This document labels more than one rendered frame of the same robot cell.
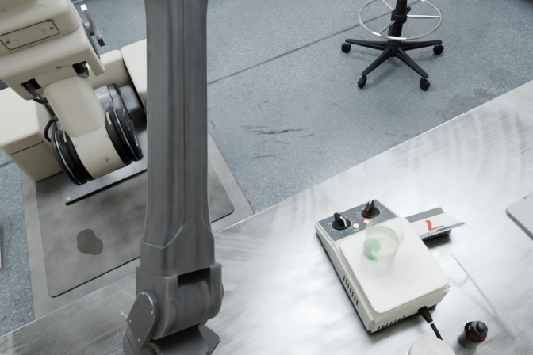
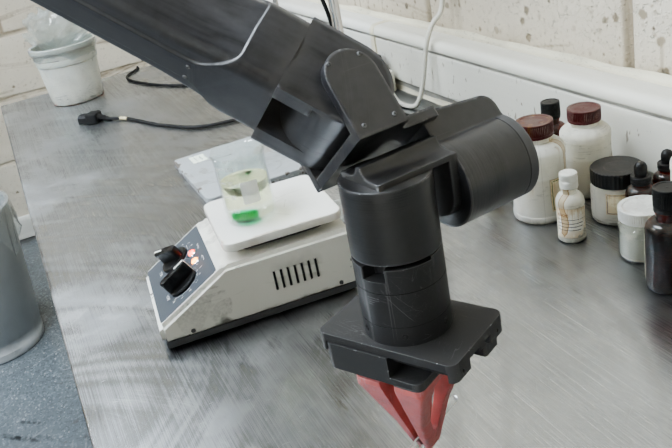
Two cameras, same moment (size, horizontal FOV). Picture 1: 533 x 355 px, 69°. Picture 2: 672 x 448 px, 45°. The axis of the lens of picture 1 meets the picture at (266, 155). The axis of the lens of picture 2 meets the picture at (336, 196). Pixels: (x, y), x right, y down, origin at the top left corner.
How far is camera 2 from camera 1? 0.67 m
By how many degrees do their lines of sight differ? 73
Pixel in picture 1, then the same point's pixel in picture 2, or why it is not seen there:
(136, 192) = not seen: outside the picture
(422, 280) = (300, 187)
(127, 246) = not seen: outside the picture
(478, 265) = not seen: hidden behind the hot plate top
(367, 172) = (82, 306)
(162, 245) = (265, 5)
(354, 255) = (251, 231)
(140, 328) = (377, 98)
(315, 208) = (124, 356)
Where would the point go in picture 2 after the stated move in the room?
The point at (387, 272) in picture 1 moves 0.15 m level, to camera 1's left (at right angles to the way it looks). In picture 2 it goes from (284, 208) to (290, 280)
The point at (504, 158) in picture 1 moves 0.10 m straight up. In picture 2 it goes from (133, 204) to (112, 138)
